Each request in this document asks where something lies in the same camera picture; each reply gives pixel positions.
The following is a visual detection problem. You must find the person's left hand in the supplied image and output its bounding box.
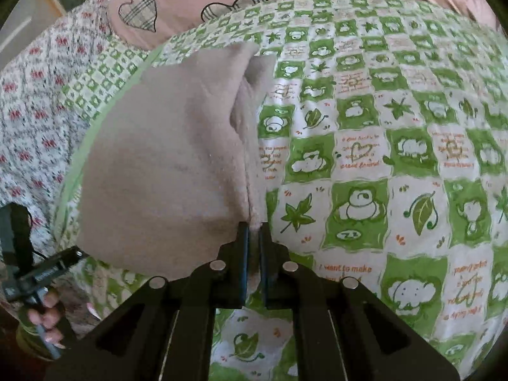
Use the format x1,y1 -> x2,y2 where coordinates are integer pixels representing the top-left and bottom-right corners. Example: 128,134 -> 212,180
28,288 -> 64,348

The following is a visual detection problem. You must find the green white checkered blanket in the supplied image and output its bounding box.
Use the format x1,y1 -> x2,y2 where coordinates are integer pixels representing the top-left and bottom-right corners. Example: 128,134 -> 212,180
59,0 -> 507,378

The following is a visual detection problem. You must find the white red floral bedsheet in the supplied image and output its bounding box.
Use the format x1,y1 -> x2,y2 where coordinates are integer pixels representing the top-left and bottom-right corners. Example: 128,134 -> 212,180
1,0 -> 146,256

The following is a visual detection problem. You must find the beige fleece garment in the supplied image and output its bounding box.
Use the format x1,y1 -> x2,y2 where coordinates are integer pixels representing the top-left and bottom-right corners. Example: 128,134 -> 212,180
77,43 -> 277,279

